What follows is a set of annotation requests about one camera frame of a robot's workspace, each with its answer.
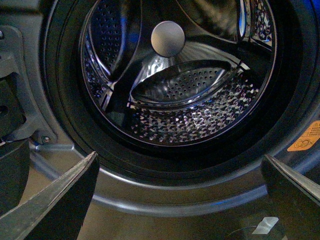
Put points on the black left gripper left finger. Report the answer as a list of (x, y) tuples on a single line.
[(58, 211)]

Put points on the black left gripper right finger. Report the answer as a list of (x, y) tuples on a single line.
[(295, 198)]

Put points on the grey front-load washing machine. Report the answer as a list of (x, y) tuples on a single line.
[(214, 190)]

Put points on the orange warning sticker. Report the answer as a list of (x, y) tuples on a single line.
[(307, 139)]

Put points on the black washer door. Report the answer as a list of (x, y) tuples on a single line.
[(14, 173)]

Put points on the steel perforated washer drum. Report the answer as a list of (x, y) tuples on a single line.
[(175, 73)]

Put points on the grey door hinge bracket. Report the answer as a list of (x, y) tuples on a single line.
[(12, 64)]

